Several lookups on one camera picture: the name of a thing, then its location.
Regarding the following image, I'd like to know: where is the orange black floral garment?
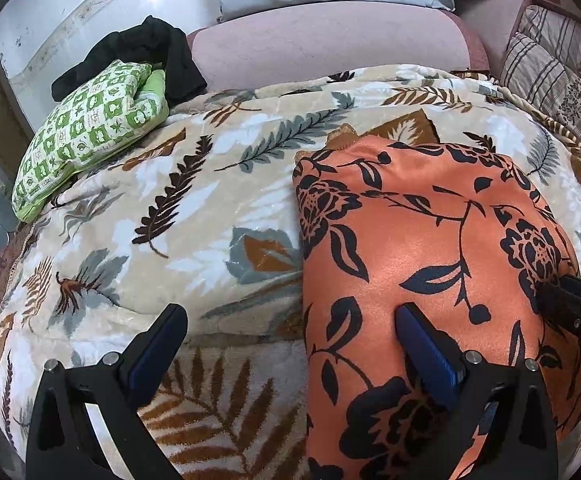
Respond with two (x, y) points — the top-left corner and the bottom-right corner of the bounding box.
(293, 136), (581, 479)

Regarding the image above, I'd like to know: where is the striped beige cushion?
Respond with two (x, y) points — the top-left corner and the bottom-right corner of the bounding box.
(500, 4), (581, 141)

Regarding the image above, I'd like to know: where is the beige leaf print blanket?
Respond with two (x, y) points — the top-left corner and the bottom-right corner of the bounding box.
(0, 65), (581, 479)

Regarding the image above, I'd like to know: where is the green white patterned pillow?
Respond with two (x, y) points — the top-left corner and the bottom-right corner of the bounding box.
(12, 60), (168, 223)

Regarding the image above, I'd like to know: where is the black cloth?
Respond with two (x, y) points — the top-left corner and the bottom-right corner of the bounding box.
(51, 15), (207, 107)

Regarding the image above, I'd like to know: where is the pink mattress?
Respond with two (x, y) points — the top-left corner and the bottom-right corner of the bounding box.
(188, 1), (489, 91)

